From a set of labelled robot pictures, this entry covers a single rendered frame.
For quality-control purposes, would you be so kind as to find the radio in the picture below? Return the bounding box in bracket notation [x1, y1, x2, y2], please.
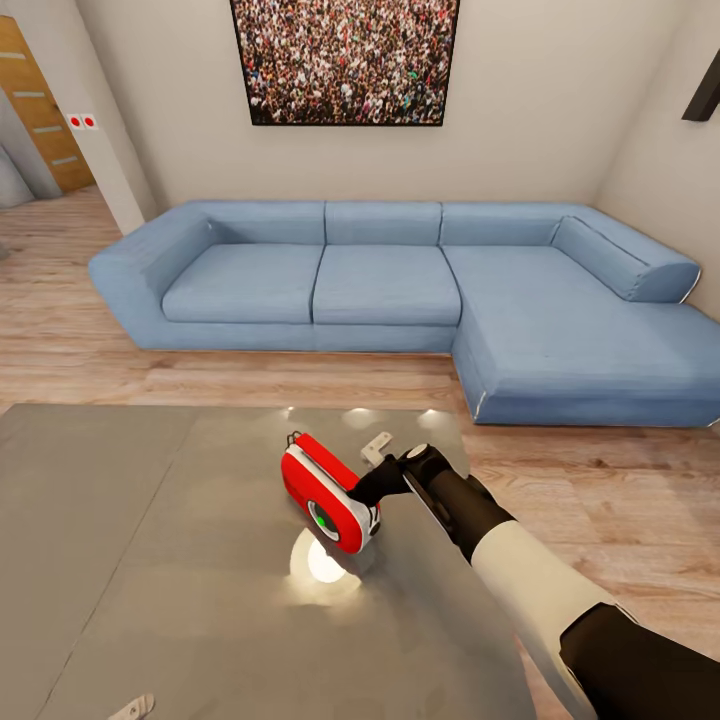
[281, 433, 381, 553]

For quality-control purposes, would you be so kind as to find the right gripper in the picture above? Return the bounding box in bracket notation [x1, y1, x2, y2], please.
[347, 454, 403, 508]

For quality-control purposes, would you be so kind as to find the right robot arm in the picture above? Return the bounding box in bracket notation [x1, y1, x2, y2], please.
[347, 432, 720, 720]

